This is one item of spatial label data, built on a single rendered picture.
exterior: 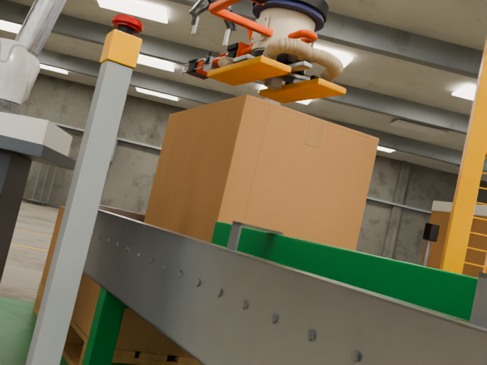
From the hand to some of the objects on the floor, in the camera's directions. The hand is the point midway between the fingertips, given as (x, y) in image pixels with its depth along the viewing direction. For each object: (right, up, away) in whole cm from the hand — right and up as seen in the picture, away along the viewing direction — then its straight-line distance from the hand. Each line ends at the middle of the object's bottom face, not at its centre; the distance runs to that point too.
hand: (209, 38), depth 234 cm
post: (-36, -120, -104) cm, 163 cm away
